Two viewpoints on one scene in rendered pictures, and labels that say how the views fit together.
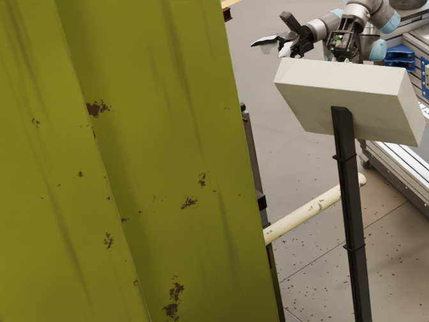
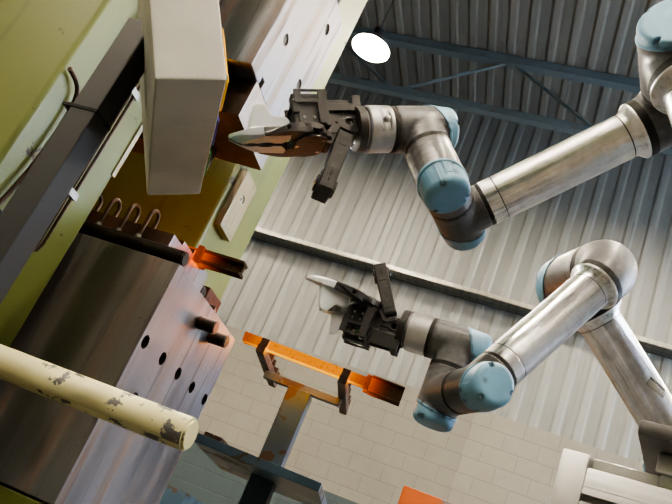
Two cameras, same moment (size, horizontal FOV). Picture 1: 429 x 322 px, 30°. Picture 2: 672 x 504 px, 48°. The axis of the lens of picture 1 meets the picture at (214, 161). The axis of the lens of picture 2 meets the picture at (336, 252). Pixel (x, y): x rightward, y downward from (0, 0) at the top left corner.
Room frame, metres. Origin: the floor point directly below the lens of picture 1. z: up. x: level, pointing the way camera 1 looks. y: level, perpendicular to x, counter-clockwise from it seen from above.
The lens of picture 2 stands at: (1.49, -1.25, 0.51)
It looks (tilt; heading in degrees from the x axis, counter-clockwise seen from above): 23 degrees up; 47
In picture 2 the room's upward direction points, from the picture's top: 23 degrees clockwise
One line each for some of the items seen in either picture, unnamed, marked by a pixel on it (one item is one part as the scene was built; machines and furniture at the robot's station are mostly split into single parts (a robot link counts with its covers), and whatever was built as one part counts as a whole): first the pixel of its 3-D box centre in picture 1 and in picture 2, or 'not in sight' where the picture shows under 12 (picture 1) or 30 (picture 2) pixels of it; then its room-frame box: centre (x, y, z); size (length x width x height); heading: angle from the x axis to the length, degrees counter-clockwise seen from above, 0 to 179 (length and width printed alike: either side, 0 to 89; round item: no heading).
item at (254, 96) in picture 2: not in sight; (177, 107); (2.17, 0.16, 1.32); 0.42 x 0.20 x 0.10; 119
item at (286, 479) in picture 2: not in sight; (265, 475); (2.82, 0.10, 0.70); 0.40 x 0.30 x 0.02; 37
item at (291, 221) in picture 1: (311, 209); (54, 382); (2.01, -0.27, 0.62); 0.44 x 0.05 x 0.05; 119
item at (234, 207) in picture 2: not in sight; (235, 205); (2.48, 0.24, 1.27); 0.09 x 0.02 x 0.17; 29
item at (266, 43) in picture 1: (264, 46); (336, 320); (2.49, -0.25, 0.98); 0.09 x 0.03 x 0.06; 83
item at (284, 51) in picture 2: not in sight; (228, 40); (2.21, 0.18, 1.56); 0.42 x 0.39 x 0.40; 119
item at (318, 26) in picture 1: (313, 30); (417, 333); (2.52, -0.43, 0.98); 0.08 x 0.05 x 0.08; 29
